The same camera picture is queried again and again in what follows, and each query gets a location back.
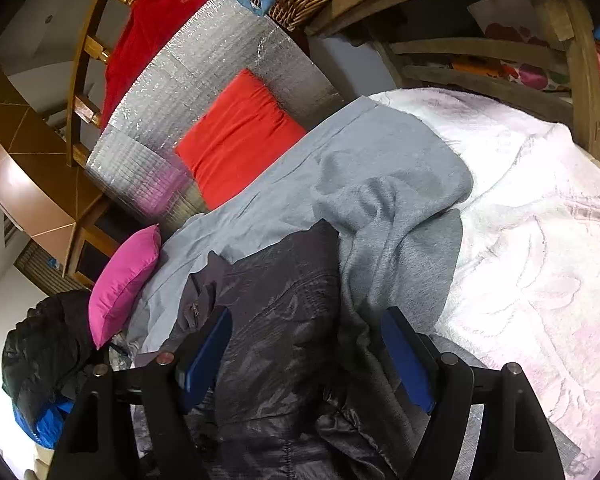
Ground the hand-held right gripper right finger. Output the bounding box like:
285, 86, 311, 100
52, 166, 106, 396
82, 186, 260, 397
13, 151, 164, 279
381, 306, 566, 480

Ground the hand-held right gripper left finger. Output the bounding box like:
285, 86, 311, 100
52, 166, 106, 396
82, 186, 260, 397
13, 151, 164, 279
47, 306, 233, 480

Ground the dark grey puffer jacket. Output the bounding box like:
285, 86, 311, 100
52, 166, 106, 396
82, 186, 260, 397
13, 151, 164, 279
130, 219, 411, 480

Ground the pile of black clothes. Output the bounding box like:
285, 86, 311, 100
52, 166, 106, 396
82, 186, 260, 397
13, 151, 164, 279
1, 290, 111, 441

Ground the pink cushion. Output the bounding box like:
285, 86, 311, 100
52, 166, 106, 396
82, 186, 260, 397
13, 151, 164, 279
88, 224, 162, 351

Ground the grey fleece cloth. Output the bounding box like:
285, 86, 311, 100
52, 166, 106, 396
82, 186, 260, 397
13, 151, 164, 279
312, 150, 581, 480

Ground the white pink textured blanket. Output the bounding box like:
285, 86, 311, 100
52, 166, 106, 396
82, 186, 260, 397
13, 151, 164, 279
367, 87, 600, 480

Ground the blue bag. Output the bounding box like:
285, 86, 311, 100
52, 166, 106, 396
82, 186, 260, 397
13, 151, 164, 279
12, 395, 76, 450

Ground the light grey bed sheet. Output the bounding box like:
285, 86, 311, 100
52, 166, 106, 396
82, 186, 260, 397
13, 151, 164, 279
125, 96, 473, 361

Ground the red cushion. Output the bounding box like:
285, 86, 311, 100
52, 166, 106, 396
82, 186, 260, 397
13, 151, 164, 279
174, 69, 308, 211

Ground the silver insulation mat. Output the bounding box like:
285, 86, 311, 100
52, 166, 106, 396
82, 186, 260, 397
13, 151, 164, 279
86, 0, 346, 241

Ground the wooden spindle chair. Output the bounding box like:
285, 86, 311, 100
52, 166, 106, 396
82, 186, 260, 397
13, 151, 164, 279
65, 0, 141, 168

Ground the red cloth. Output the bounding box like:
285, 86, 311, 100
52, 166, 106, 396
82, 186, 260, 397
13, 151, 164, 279
100, 0, 226, 131

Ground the polka dot cloth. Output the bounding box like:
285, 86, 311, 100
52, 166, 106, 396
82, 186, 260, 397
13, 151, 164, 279
467, 0, 571, 92

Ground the weathered wooden chair frame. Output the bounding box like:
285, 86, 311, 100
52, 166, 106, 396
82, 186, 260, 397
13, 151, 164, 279
305, 0, 600, 161

